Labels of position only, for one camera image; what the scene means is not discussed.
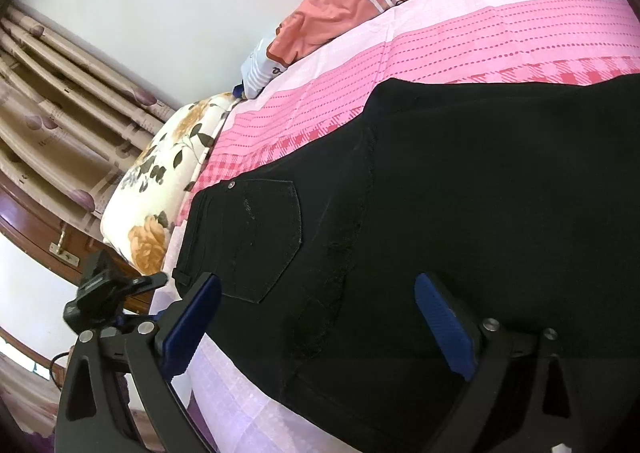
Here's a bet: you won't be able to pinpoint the pink checked bed sheet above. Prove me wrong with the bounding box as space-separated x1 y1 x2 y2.
167 0 639 452

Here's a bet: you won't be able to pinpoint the black cable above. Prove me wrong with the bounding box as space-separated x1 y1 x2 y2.
48 351 72 391

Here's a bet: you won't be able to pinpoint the black pants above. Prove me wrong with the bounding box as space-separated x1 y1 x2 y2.
172 75 639 452

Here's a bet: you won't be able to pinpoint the white floral pillow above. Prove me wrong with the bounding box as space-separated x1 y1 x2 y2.
100 92 239 275

